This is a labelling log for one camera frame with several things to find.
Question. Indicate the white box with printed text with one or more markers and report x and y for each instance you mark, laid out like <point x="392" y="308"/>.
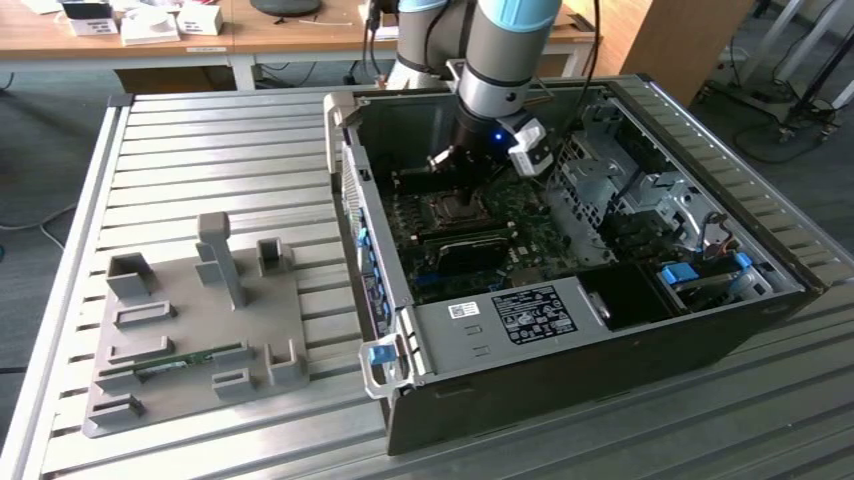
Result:
<point x="200" y="25"/>

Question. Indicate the CPU with silver top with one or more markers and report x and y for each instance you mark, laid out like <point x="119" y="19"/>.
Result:
<point x="467" y="214"/>

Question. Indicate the green RAM stick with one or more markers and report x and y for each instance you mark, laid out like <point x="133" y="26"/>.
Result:
<point x="180" y="361"/>

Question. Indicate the green motherboard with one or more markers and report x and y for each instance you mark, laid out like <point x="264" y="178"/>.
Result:
<point x="534" y="235"/>

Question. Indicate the white box with round hole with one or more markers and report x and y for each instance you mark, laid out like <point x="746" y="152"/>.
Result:
<point x="149" y="35"/>

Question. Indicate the metal equipment stand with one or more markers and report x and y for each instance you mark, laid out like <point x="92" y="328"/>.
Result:
<point x="797" y="52"/>

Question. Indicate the blue case latch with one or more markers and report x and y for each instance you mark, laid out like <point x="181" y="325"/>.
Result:
<point x="380" y="356"/>

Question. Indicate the wooden desk white frame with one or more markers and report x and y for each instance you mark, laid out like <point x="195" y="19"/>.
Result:
<point x="300" y="35"/>
<point x="40" y="35"/>

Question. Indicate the wooden panel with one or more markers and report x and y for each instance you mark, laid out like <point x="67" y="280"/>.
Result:
<point x="681" y="45"/>

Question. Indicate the white box with black lid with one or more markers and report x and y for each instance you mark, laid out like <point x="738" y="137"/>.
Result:
<point x="93" y="27"/>

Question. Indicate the black open PC case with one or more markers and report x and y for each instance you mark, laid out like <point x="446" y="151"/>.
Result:
<point x="567" y="400"/>

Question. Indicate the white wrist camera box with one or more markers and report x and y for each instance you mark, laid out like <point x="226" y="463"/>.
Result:
<point x="530" y="150"/>

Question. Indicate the blue card retainer clip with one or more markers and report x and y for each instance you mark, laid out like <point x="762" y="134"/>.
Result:
<point x="363" y="235"/>

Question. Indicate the hard disk in blue carrier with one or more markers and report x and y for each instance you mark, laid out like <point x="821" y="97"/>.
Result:
<point x="677" y="275"/>

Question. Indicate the grey power supply unit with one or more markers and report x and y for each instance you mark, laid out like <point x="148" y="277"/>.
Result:
<point x="454" y="340"/>

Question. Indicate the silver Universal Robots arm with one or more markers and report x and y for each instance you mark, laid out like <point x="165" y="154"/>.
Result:
<point x="500" y="55"/>

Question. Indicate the CPU socket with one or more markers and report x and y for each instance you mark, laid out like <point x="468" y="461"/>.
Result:
<point x="430" y="224"/>

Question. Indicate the dark round object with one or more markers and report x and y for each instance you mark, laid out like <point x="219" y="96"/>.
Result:
<point x="287" y="6"/>

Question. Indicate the black graphics card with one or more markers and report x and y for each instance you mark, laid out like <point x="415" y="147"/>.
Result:
<point x="470" y="256"/>

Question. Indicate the grey metal disk bay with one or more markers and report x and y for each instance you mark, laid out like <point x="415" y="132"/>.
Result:
<point x="587" y="185"/>

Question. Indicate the grey parts rack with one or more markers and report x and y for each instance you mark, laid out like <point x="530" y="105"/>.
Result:
<point x="193" y="320"/>

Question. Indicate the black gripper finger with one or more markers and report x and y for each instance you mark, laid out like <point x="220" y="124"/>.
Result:
<point x="463" y="196"/>
<point x="474" y="195"/>

